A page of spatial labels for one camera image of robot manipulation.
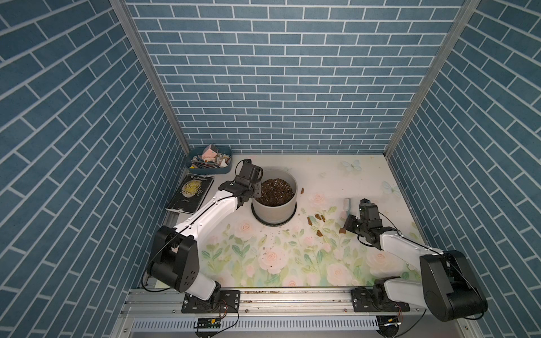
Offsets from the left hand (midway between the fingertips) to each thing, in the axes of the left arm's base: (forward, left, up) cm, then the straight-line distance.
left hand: (259, 186), depth 88 cm
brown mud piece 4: (-14, -26, -15) cm, 33 cm away
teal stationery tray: (+24, +22, -10) cm, 34 cm away
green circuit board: (-45, +16, -18) cm, 51 cm away
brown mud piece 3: (-5, -26, -15) cm, 30 cm away
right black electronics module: (-46, -46, -16) cm, 67 cm away
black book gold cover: (+6, +35, -14) cm, 38 cm away
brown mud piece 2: (-8, -22, -15) cm, 28 cm away
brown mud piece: (+9, -20, -15) cm, 26 cm away
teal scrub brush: (-3, -40, -13) cm, 42 cm away
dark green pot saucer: (-11, -7, -12) cm, 18 cm away
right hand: (-9, -39, -13) cm, 42 cm away
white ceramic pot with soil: (-1, -8, -5) cm, 10 cm away
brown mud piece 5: (-13, -36, -14) cm, 41 cm away
